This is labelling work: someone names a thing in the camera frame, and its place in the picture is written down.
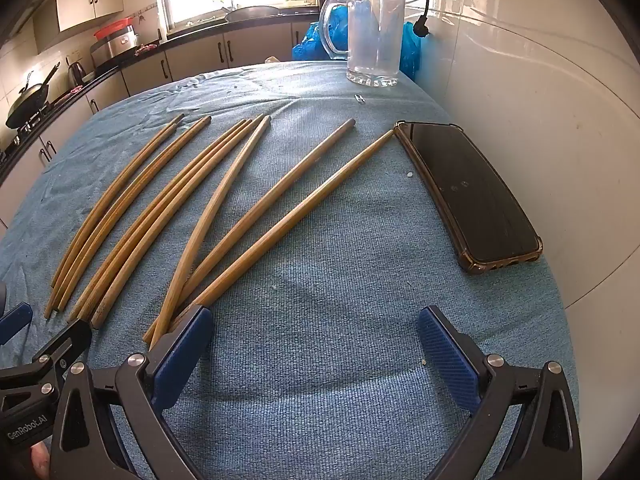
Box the wooden chopstick two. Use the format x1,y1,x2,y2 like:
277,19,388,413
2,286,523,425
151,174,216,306
44,116,212,318

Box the steel pot red lid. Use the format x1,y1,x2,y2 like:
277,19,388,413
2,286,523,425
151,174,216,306
90,18,140,67

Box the wooden chopstick one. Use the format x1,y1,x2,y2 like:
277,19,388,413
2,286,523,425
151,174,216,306
50,114,184,287

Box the wooden chopstick six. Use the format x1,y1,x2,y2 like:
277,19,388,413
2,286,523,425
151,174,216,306
143,115,271,346

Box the black wok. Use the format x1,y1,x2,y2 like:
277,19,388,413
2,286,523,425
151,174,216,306
6,62,60,130

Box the clear glass mug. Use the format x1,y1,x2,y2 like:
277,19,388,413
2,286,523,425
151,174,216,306
319,0,406,88

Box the electric kettle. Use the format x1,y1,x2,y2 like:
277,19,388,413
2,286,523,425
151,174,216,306
67,62,87,88

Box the blue towel table cloth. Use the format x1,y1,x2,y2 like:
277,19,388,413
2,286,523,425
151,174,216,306
1,62,578,479

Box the wooden chopstick three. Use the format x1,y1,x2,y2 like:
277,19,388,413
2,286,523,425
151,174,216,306
67,118,251,323

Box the wooden chopstick seven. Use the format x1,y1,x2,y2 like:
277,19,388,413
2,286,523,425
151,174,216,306
142,118,357,344

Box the wooden chopstick eight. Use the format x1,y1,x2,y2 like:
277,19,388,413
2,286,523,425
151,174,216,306
168,130,394,332

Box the blue plastic bag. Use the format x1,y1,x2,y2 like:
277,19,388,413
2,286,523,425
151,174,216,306
292,6,421,81

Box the black smartphone in case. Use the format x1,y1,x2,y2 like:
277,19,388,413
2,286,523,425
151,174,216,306
394,122,544,274

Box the wooden chopstick five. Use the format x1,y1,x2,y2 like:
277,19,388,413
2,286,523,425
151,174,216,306
79,115,264,330

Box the lower kitchen cabinets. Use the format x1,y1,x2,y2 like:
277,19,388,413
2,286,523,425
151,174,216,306
1,12,318,228

